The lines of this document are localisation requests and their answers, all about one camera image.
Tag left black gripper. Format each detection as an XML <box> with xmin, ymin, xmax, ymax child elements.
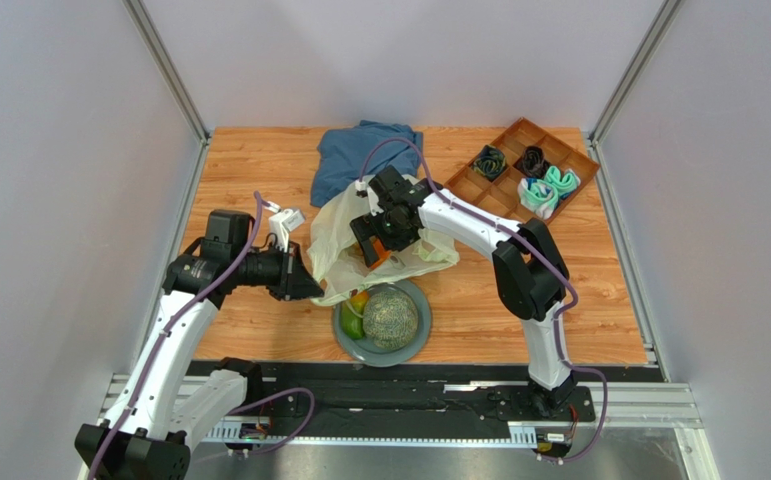
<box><xmin>231</xmin><ymin>239</ymin><xmax>324</xmax><ymax>301</ymax></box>

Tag translucent pale green plastic bag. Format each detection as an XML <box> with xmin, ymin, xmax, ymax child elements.
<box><xmin>307</xmin><ymin>183</ymin><xmax>460</xmax><ymax>307</ymax></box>

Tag fake green orange mango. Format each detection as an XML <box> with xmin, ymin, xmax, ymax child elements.
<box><xmin>339</xmin><ymin>291</ymin><xmax>370</xmax><ymax>340</ymax></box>

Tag fake netted melon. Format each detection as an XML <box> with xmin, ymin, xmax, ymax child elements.
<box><xmin>363</xmin><ymin>290</ymin><xmax>419</xmax><ymax>351</ymax></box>

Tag grey round plate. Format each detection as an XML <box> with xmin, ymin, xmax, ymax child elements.
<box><xmin>332</xmin><ymin>280</ymin><xmax>433</xmax><ymax>368</ymax></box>

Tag fake orange fruit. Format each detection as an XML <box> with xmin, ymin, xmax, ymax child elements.
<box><xmin>358</xmin><ymin>238</ymin><xmax>391</xmax><ymax>270</ymax></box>

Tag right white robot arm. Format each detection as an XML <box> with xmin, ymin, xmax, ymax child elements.
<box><xmin>350</xmin><ymin>167</ymin><xmax>576</xmax><ymax>418</ymax></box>

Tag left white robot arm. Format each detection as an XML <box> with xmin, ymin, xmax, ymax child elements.
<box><xmin>75</xmin><ymin>202</ymin><xmax>323</xmax><ymax>479</ymax></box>

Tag blue crumpled cloth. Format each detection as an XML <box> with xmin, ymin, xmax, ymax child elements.
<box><xmin>310</xmin><ymin>120</ymin><xmax>424</xmax><ymax>208</ymax></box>

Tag dark green rolled sock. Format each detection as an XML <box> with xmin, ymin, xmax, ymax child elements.
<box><xmin>470</xmin><ymin>145</ymin><xmax>508</xmax><ymax>182</ymax></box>

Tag brown wooden divided tray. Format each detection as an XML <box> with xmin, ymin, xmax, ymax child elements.
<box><xmin>445</xmin><ymin>118</ymin><xmax>599</xmax><ymax>223</ymax></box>

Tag white teal rolled sock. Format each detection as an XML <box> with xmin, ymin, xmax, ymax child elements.
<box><xmin>517</xmin><ymin>178</ymin><xmax>559</xmax><ymax>220</ymax></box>

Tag black rolled sock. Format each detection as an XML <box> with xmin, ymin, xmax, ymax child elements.
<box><xmin>514</xmin><ymin>145</ymin><xmax>551</xmax><ymax>179</ymax></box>

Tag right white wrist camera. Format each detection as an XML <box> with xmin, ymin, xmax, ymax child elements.
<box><xmin>353</xmin><ymin>175</ymin><xmax>384</xmax><ymax>216</ymax></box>

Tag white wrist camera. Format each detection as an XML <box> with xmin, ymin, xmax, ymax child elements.
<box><xmin>353</xmin><ymin>175</ymin><xmax>384</xmax><ymax>216</ymax></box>
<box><xmin>265</xmin><ymin>201</ymin><xmax>306</xmax><ymax>252</ymax></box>

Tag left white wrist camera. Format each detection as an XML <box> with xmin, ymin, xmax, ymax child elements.
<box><xmin>265</xmin><ymin>201</ymin><xmax>306</xmax><ymax>252</ymax></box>

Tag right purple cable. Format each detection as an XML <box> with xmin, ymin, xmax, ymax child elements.
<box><xmin>356</xmin><ymin>137</ymin><xmax>609</xmax><ymax>464</ymax></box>

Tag purple cable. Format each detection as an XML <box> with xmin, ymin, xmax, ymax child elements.
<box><xmin>356</xmin><ymin>137</ymin><xmax>609</xmax><ymax>464</ymax></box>
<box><xmin>85</xmin><ymin>191</ymin><xmax>265</xmax><ymax>480</ymax></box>

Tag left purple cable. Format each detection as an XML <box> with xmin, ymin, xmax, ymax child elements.
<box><xmin>85</xmin><ymin>191</ymin><xmax>265</xmax><ymax>480</ymax></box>

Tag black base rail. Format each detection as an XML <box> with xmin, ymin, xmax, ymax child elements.
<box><xmin>175</xmin><ymin>359</ymin><xmax>596</xmax><ymax>461</ymax></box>

